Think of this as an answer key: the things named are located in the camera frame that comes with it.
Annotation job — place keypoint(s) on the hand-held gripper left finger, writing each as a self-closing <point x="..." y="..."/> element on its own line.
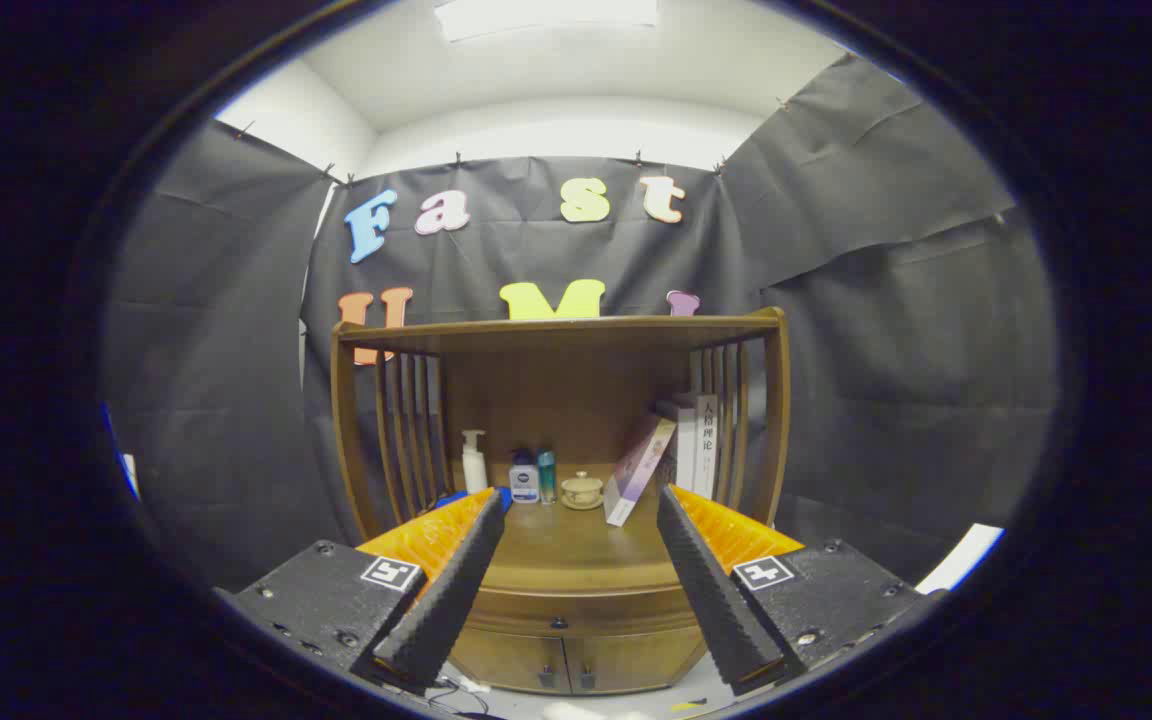
<point x="451" y="590"/>

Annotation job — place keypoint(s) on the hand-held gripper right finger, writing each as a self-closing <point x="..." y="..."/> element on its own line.
<point x="711" y="590"/>

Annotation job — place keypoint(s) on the wooden drawer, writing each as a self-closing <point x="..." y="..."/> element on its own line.
<point x="596" y="608"/>

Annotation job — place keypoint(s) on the wooden countertop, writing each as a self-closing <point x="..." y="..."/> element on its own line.
<point x="576" y="550"/>

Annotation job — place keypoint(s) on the wooden cabinet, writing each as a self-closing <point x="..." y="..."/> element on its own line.
<point x="556" y="390"/>

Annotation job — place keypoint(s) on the blue folded cloth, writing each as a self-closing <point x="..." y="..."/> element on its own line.
<point x="448" y="497"/>

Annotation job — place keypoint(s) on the yellow tape strip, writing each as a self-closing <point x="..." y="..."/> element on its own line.
<point x="688" y="706"/>

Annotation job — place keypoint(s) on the white pump bottle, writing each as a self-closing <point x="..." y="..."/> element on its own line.
<point x="474" y="465"/>

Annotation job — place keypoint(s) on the white bottle with blue cap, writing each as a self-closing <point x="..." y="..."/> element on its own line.
<point x="524" y="482"/>

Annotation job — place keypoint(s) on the purple and white book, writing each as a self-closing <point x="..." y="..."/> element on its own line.
<point x="636" y="470"/>

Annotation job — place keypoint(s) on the patterned cover book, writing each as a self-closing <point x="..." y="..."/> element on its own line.
<point x="668" y="455"/>

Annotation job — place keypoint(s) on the white book with printed spine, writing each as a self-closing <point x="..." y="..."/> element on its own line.
<point x="706" y="445"/>

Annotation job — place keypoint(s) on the teal bottle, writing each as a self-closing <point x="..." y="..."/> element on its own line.
<point x="547" y="478"/>

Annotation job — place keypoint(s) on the plain white book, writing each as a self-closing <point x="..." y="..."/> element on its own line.
<point x="686" y="440"/>

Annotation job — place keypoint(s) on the beige saucer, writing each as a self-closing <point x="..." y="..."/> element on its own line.
<point x="582" y="505"/>

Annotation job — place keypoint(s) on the beige lidded tea cup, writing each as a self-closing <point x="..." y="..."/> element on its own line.
<point x="582" y="487"/>

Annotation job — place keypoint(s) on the white box device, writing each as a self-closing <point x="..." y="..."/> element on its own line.
<point x="961" y="557"/>

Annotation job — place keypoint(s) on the ceiling light panel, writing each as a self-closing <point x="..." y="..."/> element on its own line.
<point x="546" y="18"/>

